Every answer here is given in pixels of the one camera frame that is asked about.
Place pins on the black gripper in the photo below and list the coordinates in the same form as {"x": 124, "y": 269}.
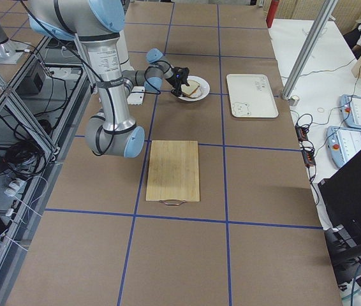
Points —
{"x": 178, "y": 83}

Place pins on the white bread slice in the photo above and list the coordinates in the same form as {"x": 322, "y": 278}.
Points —
{"x": 191, "y": 89}

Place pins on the white round plate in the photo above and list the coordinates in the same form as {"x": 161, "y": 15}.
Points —
{"x": 204, "y": 88}

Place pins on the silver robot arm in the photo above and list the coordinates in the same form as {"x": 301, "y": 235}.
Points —
{"x": 98, "y": 27}

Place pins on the cream bear-print tray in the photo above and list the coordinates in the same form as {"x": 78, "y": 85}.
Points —
{"x": 251, "y": 96}

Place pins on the wooden cutting board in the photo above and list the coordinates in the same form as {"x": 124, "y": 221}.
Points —
{"x": 173, "y": 175}

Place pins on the red fire extinguisher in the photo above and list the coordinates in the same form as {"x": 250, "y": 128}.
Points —
{"x": 271, "y": 13}

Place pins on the orange black adapter box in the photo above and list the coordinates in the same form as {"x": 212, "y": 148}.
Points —
{"x": 301, "y": 133}

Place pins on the near teach pendant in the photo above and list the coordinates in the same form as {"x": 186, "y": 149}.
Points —
{"x": 343, "y": 143}

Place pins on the black laptop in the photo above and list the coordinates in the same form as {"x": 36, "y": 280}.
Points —
{"x": 341, "y": 195}

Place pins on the black monitor stand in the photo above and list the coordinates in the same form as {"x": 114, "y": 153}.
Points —
{"x": 345, "y": 257}

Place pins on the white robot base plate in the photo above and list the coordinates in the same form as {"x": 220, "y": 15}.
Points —
{"x": 136, "y": 96}

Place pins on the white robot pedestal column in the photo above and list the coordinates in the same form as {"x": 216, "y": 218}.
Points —
{"x": 123, "y": 53}

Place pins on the black box under frame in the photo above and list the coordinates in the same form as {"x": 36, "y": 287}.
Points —
{"x": 33, "y": 81}

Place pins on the aluminium frame post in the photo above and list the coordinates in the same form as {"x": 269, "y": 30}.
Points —
{"x": 310, "y": 42}

